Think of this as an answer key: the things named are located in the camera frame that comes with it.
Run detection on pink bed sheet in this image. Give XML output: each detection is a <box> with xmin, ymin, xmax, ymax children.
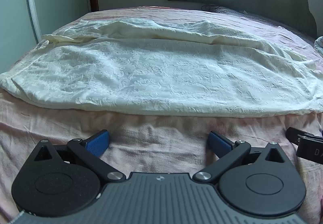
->
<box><xmin>0</xmin><ymin>6</ymin><xmax>323</xmax><ymax>224</ymax></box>

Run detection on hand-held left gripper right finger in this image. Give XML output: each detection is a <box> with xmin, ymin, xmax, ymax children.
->
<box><xmin>193</xmin><ymin>131</ymin><xmax>287</xmax><ymax>184</ymax></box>

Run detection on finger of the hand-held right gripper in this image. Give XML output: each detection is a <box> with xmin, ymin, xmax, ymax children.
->
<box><xmin>296</xmin><ymin>135</ymin><xmax>323</xmax><ymax>164</ymax></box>
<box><xmin>286</xmin><ymin>127</ymin><xmax>323</xmax><ymax>146</ymax></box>

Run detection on cream white embossed pants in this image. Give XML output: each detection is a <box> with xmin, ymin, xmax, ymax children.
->
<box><xmin>0</xmin><ymin>17</ymin><xmax>323</xmax><ymax>116</ymax></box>

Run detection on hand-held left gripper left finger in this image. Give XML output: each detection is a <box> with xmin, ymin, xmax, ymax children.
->
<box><xmin>26</xmin><ymin>130</ymin><xmax>127</xmax><ymax>184</ymax></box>

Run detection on white pillow with grey trim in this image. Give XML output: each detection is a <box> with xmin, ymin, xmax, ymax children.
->
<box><xmin>200</xmin><ymin>3</ymin><xmax>278</xmax><ymax>27</ymax></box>

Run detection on floral patterned cloth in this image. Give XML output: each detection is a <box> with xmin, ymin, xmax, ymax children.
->
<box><xmin>314</xmin><ymin>36</ymin><xmax>323</xmax><ymax>56</ymax></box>

